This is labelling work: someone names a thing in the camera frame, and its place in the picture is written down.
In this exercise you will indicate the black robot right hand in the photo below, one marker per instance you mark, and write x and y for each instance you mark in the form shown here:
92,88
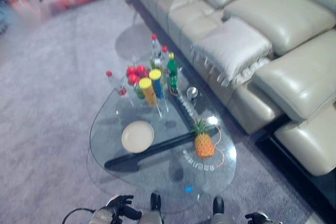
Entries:
258,218

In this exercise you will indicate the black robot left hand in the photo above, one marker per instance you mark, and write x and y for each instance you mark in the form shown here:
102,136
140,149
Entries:
122,203

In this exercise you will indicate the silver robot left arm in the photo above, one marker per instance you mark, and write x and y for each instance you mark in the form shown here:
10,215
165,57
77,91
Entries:
102,216

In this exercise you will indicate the cream round plate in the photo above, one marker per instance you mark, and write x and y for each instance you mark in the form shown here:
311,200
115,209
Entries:
137,137

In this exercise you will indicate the red round fruit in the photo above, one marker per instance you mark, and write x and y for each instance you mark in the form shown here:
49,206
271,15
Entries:
141,70
131,70
133,79

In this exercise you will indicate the robot left leg and foot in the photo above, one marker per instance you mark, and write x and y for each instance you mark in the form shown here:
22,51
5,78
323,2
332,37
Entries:
155,203

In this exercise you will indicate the black coffee table base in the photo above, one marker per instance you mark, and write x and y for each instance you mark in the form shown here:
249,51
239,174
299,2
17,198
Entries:
147,151

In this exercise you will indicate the blue sticker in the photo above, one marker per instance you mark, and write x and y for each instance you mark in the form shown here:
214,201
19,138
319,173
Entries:
189,189

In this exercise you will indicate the pineapple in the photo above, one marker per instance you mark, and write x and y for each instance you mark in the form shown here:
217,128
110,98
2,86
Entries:
204,145

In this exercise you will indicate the small green bottle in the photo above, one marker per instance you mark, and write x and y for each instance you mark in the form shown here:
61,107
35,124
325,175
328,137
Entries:
139,91

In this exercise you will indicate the clear bottle with red cap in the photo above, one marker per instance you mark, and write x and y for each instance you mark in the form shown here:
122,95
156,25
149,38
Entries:
155,48
117,84
165,57

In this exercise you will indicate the blue can with yellow lid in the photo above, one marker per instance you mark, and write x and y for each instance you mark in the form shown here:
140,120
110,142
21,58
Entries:
158,85

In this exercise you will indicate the green bottle with yellow cap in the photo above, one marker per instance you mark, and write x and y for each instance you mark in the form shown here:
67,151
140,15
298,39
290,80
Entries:
172,73

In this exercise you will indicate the grey fringed blanket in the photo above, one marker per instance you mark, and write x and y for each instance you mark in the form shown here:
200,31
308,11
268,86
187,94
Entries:
233,45

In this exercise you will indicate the beige leather sofa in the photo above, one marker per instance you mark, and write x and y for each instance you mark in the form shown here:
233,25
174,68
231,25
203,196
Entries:
283,16

